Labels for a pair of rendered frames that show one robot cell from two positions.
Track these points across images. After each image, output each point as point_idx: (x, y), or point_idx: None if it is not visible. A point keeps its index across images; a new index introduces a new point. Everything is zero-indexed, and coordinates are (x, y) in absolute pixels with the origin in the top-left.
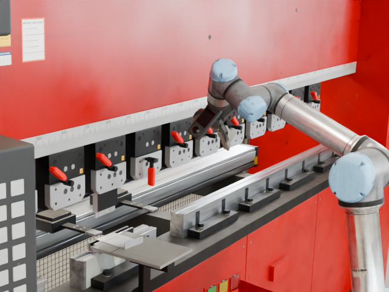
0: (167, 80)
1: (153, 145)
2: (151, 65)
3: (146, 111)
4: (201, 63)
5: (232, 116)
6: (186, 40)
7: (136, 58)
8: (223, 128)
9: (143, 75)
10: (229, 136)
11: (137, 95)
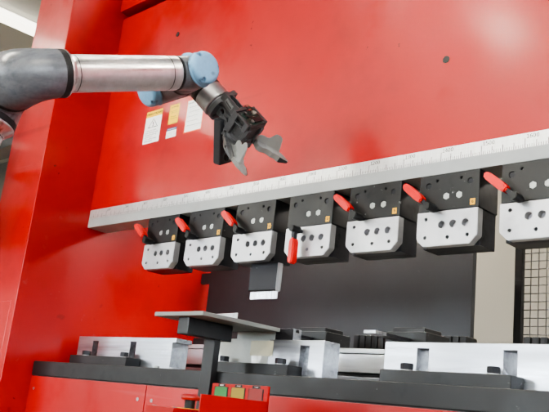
0: (349, 132)
1: (318, 215)
2: (323, 116)
3: (310, 172)
4: (424, 100)
5: (243, 126)
6: (390, 75)
7: (301, 112)
8: (223, 142)
9: (309, 130)
10: (239, 153)
11: (298, 153)
